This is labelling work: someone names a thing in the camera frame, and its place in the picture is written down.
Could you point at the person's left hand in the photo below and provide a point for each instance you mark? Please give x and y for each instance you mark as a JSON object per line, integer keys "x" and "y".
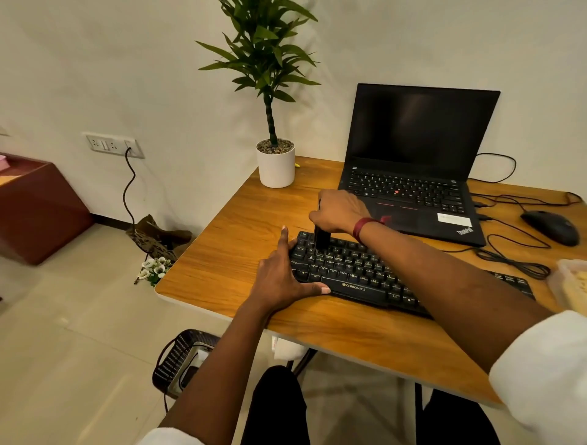
{"x": 277, "y": 279}

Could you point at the person's right hand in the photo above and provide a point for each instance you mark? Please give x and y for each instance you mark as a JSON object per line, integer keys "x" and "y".
{"x": 341, "y": 211}

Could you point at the clear plastic container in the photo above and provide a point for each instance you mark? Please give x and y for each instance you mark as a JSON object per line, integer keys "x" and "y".
{"x": 557, "y": 284}

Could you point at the black keyboard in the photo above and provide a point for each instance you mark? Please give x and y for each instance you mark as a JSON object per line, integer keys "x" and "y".
{"x": 357, "y": 270}

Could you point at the black cleaning brush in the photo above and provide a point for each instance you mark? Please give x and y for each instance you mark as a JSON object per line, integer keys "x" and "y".
{"x": 322, "y": 240}

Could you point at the person's black trousers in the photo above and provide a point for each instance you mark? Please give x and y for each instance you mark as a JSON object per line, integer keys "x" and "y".
{"x": 273, "y": 408}

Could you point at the person's right forearm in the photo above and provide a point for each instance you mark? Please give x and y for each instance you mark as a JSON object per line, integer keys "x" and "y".
{"x": 449, "y": 289}

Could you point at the white plant pot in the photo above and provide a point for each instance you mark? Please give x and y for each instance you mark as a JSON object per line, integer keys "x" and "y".
{"x": 275, "y": 169}

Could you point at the black power adapter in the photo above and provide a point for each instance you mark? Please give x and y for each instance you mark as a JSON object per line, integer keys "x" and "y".
{"x": 189, "y": 378}

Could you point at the black laptop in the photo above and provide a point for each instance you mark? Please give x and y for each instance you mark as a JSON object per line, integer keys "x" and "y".
{"x": 422, "y": 124}

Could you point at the white wall socket panel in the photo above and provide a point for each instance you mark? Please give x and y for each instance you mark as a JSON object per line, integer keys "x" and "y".
{"x": 107, "y": 144}

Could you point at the dark brown cabinet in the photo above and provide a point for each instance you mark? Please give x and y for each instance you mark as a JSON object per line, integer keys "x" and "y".
{"x": 46, "y": 215}

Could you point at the green leafy plant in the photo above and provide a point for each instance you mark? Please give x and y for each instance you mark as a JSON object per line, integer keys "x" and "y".
{"x": 263, "y": 50}

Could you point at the yellow cloth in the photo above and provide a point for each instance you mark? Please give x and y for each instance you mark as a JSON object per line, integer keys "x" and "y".
{"x": 580, "y": 284}

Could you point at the black computer mouse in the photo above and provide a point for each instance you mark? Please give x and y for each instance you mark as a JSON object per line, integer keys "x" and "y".
{"x": 550, "y": 228}

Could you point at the person's white shirt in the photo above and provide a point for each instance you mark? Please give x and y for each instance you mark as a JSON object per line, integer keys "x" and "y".
{"x": 545, "y": 376}

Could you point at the brown patterned bag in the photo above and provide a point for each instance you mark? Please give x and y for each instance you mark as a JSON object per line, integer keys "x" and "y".
{"x": 158, "y": 240}

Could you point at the black woven basket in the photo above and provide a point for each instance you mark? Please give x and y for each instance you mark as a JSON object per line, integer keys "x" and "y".
{"x": 172, "y": 357}

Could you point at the red wrist band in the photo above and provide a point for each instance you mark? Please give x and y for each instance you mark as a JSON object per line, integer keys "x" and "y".
{"x": 360, "y": 227}

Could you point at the person's left forearm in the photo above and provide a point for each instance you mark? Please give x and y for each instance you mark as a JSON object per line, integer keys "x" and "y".
{"x": 220, "y": 380}

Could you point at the pink box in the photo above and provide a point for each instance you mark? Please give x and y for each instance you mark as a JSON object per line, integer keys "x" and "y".
{"x": 3, "y": 164}

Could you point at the tan paper sheet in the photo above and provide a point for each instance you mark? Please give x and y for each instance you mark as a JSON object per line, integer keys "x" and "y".
{"x": 8, "y": 179}

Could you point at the black table leg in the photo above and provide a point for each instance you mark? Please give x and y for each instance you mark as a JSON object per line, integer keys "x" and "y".
{"x": 419, "y": 412}
{"x": 302, "y": 362}

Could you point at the white flower bunch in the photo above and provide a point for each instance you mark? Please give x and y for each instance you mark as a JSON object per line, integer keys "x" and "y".
{"x": 155, "y": 270}

